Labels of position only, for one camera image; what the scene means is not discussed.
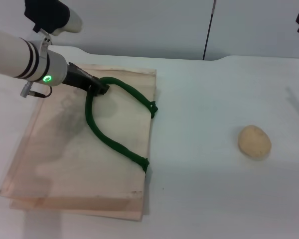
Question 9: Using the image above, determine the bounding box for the cream handbag with green handle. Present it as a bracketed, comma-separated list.
[0, 62, 158, 222]

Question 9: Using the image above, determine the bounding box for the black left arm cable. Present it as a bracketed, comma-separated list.
[19, 83, 53, 99]

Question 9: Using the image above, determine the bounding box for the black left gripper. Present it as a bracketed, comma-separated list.
[63, 62, 110, 97]

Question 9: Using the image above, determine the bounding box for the round beige potato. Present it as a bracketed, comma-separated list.
[238, 124, 272, 161]

